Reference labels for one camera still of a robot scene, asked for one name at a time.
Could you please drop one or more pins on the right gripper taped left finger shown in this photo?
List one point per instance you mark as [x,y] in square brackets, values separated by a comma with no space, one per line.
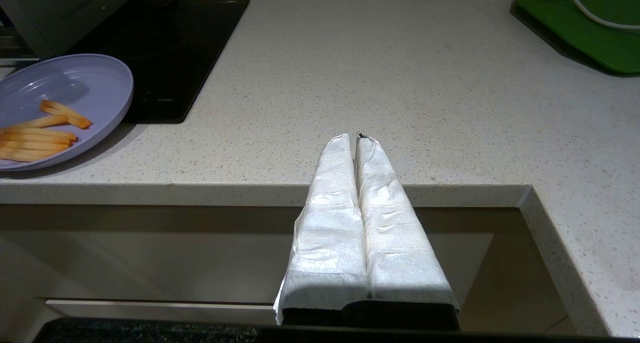
[330,233]

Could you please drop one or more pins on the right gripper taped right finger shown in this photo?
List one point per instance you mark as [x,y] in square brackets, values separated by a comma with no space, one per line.
[395,243]

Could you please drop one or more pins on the lilac round plate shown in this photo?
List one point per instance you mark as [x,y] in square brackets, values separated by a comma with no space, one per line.
[100,78]

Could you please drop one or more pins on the silver Panasonic microwave oven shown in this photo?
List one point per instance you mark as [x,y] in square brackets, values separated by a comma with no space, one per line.
[60,18]

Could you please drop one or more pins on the black induction cooktop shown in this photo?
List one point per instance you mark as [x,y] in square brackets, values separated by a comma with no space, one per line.
[165,48]

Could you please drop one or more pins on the green plastic tray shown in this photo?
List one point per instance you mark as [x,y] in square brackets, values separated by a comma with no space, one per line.
[575,33]

